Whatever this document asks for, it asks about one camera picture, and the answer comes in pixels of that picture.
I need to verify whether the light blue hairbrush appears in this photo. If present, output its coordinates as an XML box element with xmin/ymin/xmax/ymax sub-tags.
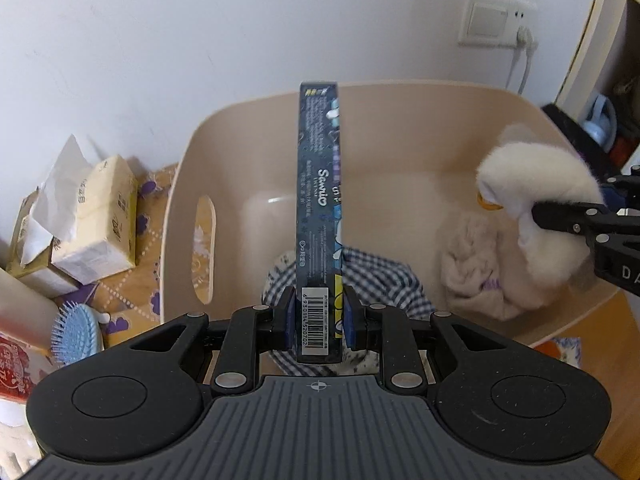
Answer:
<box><xmin>50</xmin><ymin>305</ymin><xmax>112</xmax><ymax>364</ymax></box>

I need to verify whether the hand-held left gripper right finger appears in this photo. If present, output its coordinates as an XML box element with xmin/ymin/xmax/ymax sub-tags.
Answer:
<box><xmin>344</xmin><ymin>286</ymin><xmax>532</xmax><ymax>397</ymax></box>

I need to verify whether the white power cable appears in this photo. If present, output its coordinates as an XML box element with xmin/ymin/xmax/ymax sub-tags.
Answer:
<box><xmin>506</xmin><ymin>45</ymin><xmax>534</xmax><ymax>97</ymax></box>

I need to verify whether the red printed box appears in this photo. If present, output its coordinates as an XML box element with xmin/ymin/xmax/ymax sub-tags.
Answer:
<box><xmin>0</xmin><ymin>332</ymin><xmax>54</xmax><ymax>403</ymax></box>

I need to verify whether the yellow soft tissue pack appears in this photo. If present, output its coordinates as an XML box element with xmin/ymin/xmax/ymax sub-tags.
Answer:
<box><xmin>50</xmin><ymin>155</ymin><xmax>139</xmax><ymax>286</ymax></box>

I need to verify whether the orange flower patterned mat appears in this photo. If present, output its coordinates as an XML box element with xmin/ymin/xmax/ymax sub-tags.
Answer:
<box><xmin>60</xmin><ymin>162</ymin><xmax>217</xmax><ymax>350</ymax></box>

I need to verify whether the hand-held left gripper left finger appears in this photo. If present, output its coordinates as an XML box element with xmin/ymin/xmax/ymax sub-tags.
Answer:
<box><xmin>107</xmin><ymin>285</ymin><xmax>297</xmax><ymax>397</ymax></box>

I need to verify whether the beige plastic storage basket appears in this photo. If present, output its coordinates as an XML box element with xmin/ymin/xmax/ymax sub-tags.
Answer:
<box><xmin>160</xmin><ymin>78</ymin><xmax>635</xmax><ymax>378</ymax></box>

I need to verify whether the dark blue printed box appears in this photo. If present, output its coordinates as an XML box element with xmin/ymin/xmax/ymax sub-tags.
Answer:
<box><xmin>294</xmin><ymin>81</ymin><xmax>346</xmax><ymax>365</ymax></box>

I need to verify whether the cream thermos bottle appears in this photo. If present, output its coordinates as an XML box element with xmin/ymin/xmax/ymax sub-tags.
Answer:
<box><xmin>0</xmin><ymin>265</ymin><xmax>66</xmax><ymax>352</ymax></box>

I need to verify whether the white plug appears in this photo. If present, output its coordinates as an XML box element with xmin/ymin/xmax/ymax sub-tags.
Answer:
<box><xmin>515</xmin><ymin>25</ymin><xmax>539</xmax><ymax>54</ymax></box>

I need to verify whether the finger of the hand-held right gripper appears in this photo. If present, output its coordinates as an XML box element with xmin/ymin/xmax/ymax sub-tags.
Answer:
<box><xmin>601</xmin><ymin>173</ymin><xmax>640</xmax><ymax>201</ymax></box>
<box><xmin>531</xmin><ymin>199</ymin><xmax>640</xmax><ymax>249</ymax></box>

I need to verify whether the cream wooden shelf unit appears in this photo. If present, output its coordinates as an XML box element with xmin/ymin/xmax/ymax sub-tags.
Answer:
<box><xmin>555</xmin><ymin>0</ymin><xmax>640</xmax><ymax>176</ymax></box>

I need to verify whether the beige pink cloth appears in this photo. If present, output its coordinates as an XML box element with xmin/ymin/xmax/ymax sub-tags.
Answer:
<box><xmin>440</xmin><ymin>207</ymin><xmax>566</xmax><ymax>322</ymax></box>

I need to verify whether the blue checked cloth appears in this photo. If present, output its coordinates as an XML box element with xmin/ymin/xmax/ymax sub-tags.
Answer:
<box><xmin>262</xmin><ymin>247</ymin><xmax>433</xmax><ymax>378</ymax></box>

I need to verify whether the white plush duck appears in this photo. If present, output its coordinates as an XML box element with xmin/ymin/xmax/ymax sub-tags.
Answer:
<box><xmin>472</xmin><ymin>122</ymin><xmax>608</xmax><ymax>293</ymax></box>

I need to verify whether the olive tissue box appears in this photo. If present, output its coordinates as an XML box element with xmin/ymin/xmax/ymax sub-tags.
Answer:
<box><xmin>7</xmin><ymin>134</ymin><xmax>94</xmax><ymax>298</ymax></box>

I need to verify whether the dark olive cloth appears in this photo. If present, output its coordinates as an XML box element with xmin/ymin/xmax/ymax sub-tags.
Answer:
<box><xmin>612</xmin><ymin>77</ymin><xmax>640</xmax><ymax>126</ymax></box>

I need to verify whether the white wall switch socket panel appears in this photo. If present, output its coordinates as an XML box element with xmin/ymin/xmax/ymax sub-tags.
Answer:
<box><xmin>459</xmin><ymin>0</ymin><xmax>539</xmax><ymax>52</ymax></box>

